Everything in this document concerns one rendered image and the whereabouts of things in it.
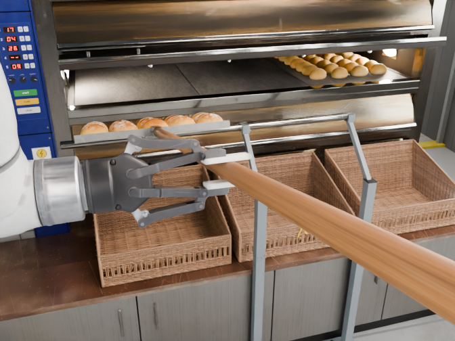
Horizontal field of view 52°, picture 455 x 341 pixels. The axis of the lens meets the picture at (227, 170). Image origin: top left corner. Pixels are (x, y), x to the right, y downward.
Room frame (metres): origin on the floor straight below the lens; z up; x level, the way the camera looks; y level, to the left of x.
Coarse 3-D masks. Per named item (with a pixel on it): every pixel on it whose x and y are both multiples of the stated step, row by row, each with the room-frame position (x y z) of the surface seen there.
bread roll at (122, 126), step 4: (116, 124) 1.55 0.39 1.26; (120, 124) 1.55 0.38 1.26; (124, 124) 1.55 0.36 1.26; (128, 124) 1.55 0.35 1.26; (132, 124) 1.56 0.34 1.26; (112, 128) 1.55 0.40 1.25; (116, 128) 1.54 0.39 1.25; (120, 128) 1.54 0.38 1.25; (124, 128) 1.54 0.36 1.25; (128, 128) 1.54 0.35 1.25; (132, 128) 1.55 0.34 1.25; (136, 128) 1.56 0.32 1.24
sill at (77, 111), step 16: (384, 80) 2.46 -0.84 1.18; (400, 80) 2.46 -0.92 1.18; (416, 80) 2.46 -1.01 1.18; (192, 96) 2.16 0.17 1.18; (208, 96) 2.16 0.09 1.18; (224, 96) 2.16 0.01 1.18; (240, 96) 2.18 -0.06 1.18; (256, 96) 2.20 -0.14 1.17; (272, 96) 2.22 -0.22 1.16; (288, 96) 2.25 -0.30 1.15; (304, 96) 2.27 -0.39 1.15; (80, 112) 1.97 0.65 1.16; (96, 112) 1.99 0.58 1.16; (112, 112) 2.01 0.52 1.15; (128, 112) 2.03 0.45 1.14
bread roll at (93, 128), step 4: (92, 124) 1.53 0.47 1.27; (96, 124) 1.54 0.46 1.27; (84, 128) 1.53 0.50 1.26; (88, 128) 1.52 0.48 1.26; (92, 128) 1.52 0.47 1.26; (96, 128) 1.52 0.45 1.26; (100, 128) 1.53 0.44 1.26; (104, 128) 1.54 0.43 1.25; (84, 132) 1.51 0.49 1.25; (88, 132) 1.51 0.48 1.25; (92, 132) 1.51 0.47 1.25; (96, 132) 1.51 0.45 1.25; (100, 132) 1.52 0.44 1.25; (104, 132) 1.53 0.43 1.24
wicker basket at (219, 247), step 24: (192, 168) 2.08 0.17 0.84; (96, 216) 1.80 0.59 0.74; (120, 216) 1.92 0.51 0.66; (192, 216) 2.01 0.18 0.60; (216, 216) 1.86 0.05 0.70; (96, 240) 1.58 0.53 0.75; (120, 240) 1.82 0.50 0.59; (144, 240) 1.82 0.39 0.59; (168, 240) 1.82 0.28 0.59; (192, 240) 1.61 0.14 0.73; (216, 240) 1.64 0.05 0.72; (120, 264) 1.52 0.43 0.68; (168, 264) 1.64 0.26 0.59; (192, 264) 1.61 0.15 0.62; (216, 264) 1.64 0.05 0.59
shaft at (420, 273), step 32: (256, 192) 0.46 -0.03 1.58; (288, 192) 0.40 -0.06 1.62; (320, 224) 0.32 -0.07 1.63; (352, 224) 0.29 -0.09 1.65; (352, 256) 0.27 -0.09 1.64; (384, 256) 0.24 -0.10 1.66; (416, 256) 0.22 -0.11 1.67; (416, 288) 0.20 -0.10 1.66; (448, 288) 0.19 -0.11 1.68; (448, 320) 0.18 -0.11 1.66
